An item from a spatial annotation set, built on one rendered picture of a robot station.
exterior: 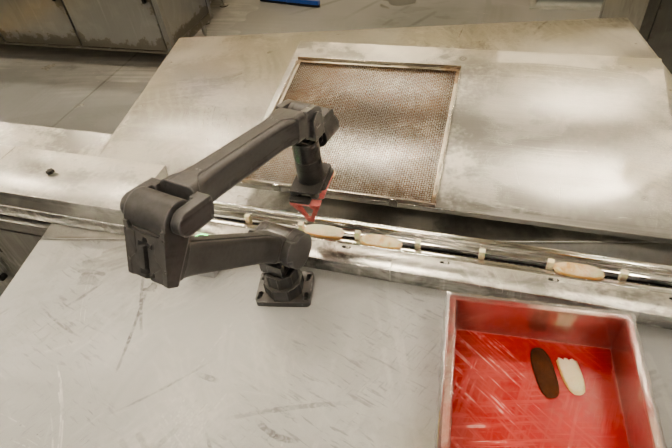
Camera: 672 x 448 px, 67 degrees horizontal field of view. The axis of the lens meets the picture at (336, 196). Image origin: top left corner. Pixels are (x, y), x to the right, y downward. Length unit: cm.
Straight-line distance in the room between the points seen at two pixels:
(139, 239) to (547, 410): 73
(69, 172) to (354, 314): 86
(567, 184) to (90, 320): 112
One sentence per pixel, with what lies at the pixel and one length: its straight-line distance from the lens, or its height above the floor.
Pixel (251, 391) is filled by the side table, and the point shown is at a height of 82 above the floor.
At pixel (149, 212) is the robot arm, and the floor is 128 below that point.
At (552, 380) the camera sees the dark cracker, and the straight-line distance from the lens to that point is 104.
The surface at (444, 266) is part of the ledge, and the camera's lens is 112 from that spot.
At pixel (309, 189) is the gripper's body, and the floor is 102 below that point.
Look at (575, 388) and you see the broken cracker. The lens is 105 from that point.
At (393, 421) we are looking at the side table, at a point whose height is 82.
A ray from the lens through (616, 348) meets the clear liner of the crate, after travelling 108.
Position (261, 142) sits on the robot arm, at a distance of 86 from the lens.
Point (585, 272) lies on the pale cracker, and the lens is 117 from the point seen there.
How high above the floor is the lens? 173
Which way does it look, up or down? 42 degrees down
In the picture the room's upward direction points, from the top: 7 degrees counter-clockwise
